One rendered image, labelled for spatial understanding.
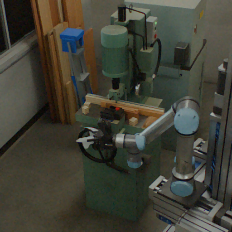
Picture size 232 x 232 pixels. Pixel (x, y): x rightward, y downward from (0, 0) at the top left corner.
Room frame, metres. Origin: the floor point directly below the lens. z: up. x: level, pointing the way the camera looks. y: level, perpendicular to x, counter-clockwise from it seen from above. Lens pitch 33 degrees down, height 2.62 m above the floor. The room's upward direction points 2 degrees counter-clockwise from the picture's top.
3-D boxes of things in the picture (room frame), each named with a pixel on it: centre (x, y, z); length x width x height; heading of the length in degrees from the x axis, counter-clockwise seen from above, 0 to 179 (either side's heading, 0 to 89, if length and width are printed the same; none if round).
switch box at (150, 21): (3.00, -0.26, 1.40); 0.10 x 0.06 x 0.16; 156
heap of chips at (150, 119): (2.56, -0.23, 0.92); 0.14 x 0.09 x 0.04; 156
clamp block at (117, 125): (2.57, 0.04, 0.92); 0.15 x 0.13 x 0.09; 66
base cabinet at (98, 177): (2.87, -0.05, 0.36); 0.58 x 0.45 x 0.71; 156
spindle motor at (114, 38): (2.76, 0.00, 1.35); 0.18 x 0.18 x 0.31
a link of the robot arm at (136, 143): (1.92, -0.09, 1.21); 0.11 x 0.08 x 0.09; 78
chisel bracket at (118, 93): (2.78, -0.01, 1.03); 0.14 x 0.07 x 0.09; 156
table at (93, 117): (2.64, 0.00, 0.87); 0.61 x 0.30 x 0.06; 66
